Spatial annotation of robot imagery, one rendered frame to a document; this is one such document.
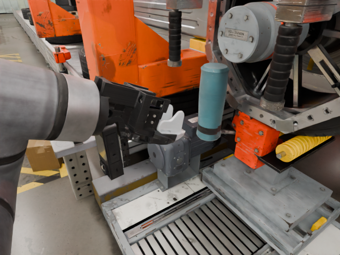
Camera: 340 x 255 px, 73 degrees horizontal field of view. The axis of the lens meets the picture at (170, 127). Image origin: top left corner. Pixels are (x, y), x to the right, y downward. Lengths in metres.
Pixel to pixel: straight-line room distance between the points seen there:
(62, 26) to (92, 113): 2.54
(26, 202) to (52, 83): 1.19
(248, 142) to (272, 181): 0.29
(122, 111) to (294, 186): 0.91
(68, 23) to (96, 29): 1.96
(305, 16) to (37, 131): 0.41
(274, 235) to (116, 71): 0.85
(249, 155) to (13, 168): 0.71
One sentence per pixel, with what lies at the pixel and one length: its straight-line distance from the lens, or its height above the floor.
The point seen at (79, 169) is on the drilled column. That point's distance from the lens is 1.23.
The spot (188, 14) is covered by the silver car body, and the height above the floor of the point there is 0.84.
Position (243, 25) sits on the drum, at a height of 0.88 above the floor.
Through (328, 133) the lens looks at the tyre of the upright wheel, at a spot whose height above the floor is 0.59.
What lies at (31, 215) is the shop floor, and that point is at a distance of 1.38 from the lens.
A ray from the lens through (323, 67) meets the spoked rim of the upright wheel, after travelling 0.79.
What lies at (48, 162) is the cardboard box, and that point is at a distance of 1.57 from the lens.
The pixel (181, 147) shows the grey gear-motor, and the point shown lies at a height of 0.38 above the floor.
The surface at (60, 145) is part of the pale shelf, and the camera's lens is 0.94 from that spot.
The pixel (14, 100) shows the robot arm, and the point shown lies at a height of 0.85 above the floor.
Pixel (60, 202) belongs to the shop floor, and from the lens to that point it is 1.38.
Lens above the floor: 0.95
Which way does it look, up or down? 31 degrees down
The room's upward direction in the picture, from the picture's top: straight up
